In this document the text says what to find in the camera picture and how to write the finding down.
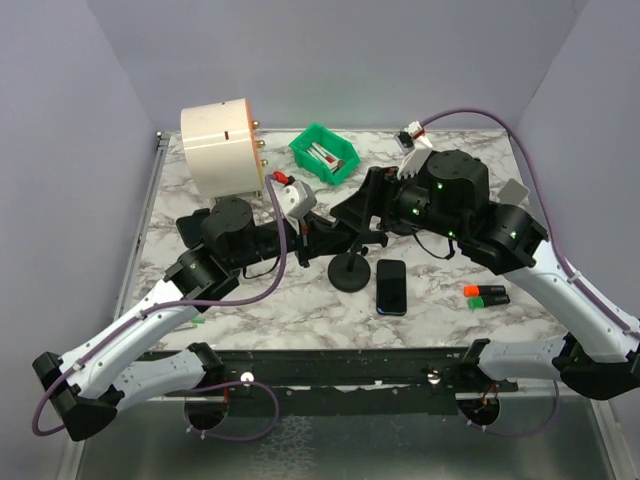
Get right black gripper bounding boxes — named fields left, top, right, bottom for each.
left=330, top=163, right=466, bottom=243

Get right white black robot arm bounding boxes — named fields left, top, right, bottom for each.
left=330, top=150, right=639, bottom=400

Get orange cap marker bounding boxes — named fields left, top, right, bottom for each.
left=463, top=285, right=506, bottom=298

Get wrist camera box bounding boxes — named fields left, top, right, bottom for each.
left=281, top=180, right=317, bottom=220
left=395, top=121, right=433, bottom=179

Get black phone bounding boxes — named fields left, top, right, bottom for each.
left=376, top=259, right=407, bottom=316

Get phone on left stand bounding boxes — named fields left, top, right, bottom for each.
left=175, top=208, right=211, bottom=249

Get cream cylindrical drum device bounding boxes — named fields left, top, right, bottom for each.
left=180, top=98, right=264, bottom=199

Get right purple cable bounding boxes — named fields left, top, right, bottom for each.
left=419, top=106, right=640, bottom=439

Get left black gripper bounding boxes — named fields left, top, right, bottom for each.
left=228, top=207, right=349, bottom=270

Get green plastic bin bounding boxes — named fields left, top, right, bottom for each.
left=289, top=123, right=360, bottom=186

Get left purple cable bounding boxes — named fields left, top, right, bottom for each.
left=29, top=172, right=291, bottom=436

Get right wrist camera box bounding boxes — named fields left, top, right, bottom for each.
left=395, top=121, right=433, bottom=179

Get purple cable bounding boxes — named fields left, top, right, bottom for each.
left=29, top=172, right=291, bottom=436
left=419, top=106, right=640, bottom=439

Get white markers in bin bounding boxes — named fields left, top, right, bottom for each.
left=306, top=142, right=345, bottom=174

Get black tripod phone stand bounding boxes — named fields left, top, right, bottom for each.
left=327, top=227, right=371, bottom=293

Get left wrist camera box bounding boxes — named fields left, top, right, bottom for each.
left=281, top=180, right=317, bottom=220

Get black front mounting rail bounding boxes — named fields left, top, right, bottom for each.
left=164, top=347, right=521, bottom=417

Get small green white pen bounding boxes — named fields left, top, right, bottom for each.
left=179, top=318, right=206, bottom=330

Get green cap marker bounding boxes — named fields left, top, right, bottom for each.
left=467, top=295, right=511, bottom=310

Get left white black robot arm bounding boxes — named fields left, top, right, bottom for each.
left=32, top=197, right=388, bottom=441

